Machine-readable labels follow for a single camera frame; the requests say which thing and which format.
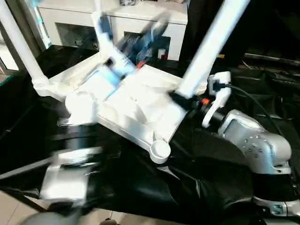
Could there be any white plastic table top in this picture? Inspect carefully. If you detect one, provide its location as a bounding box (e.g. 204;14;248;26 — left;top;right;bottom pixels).
31;50;208;165

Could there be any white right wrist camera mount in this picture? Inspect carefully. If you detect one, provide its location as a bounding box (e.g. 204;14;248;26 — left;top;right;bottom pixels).
202;71;233;128

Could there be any white glass-door cabinet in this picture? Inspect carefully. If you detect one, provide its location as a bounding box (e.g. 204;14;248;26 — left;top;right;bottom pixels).
37;0;188;61

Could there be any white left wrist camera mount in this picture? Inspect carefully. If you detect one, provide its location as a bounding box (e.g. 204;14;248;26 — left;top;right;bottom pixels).
92;13;128;68

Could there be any black metal table frame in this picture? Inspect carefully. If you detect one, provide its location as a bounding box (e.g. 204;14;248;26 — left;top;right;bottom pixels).
13;193;44;210

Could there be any brown round hanging knob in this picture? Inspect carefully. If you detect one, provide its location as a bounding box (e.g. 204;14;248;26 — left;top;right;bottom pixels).
100;217;118;225

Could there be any black plastic mat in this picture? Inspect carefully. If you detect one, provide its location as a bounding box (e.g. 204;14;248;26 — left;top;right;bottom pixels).
0;44;300;225

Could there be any black flat monitor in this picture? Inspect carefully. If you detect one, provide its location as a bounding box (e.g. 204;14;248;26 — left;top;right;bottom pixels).
243;53;300;65

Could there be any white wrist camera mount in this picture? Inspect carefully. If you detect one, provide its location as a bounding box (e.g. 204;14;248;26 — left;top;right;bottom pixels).
202;71;233;128
92;13;128;68

